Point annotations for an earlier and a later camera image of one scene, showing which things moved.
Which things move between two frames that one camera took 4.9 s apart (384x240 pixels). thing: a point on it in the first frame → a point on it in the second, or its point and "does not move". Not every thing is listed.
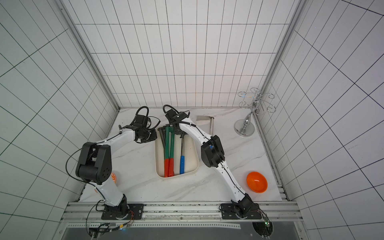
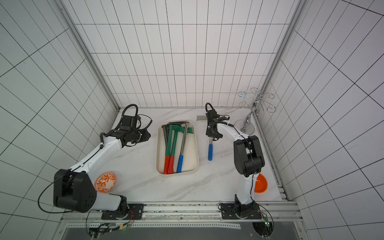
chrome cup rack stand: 245,127 does not move
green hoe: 171,163 does not move
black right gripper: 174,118 → 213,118
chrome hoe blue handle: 182,157 does not move
